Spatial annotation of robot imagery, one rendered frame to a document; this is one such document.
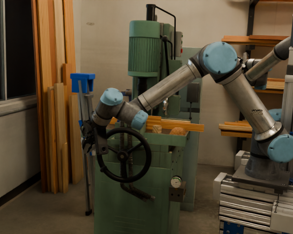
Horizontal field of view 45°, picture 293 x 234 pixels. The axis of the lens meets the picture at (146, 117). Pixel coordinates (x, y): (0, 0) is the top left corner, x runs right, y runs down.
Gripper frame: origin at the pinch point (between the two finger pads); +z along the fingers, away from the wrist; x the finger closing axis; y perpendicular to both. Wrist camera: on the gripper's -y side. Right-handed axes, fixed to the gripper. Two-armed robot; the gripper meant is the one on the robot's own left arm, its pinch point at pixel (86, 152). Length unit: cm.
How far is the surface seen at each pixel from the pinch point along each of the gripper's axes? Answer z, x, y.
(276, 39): 2, -254, 108
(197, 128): 1, -73, 8
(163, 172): 20, -51, -6
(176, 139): 2, -55, 3
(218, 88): 94, -257, 127
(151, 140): 11.0, -46.3, 9.4
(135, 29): -24, -43, 60
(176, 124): 6, -65, 15
